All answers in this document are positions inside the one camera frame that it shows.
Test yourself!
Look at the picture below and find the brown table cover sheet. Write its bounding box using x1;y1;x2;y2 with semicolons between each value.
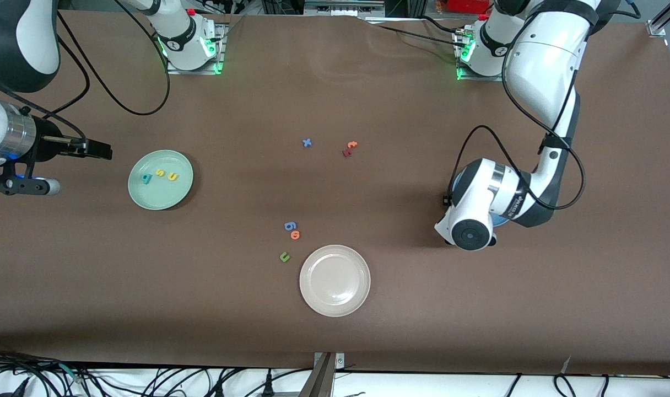
0;8;670;377

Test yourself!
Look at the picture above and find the grey metal rail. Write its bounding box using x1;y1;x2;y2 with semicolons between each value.
304;0;385;17

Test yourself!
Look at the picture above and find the beige plate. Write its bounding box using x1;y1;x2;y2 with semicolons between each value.
299;244;371;318

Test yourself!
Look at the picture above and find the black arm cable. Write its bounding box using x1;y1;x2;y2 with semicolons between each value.
448;22;586;210
0;8;171;143

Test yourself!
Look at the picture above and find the metal table clamp bracket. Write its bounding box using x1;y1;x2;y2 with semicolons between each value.
299;352;347;397

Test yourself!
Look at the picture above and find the green plate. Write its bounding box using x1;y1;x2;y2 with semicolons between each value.
128;149;194;211

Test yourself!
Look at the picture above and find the black base cable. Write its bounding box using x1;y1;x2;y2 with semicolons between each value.
363;15;468;46

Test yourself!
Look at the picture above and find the aluminium frame profile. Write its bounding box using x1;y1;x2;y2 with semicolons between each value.
646;0;670;38

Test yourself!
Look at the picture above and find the red box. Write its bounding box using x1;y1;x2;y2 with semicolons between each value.
448;0;493;14

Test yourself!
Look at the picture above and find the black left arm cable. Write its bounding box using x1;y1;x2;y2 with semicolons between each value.
448;22;586;210

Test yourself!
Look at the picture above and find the blue plate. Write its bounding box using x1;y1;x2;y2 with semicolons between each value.
452;165;511;228

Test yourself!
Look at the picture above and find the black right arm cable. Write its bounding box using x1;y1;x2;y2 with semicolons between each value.
0;8;171;143

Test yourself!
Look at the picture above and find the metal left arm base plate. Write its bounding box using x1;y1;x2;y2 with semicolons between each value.
453;28;515;82

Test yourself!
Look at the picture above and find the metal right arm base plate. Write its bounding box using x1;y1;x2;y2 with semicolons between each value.
166;22;225;75

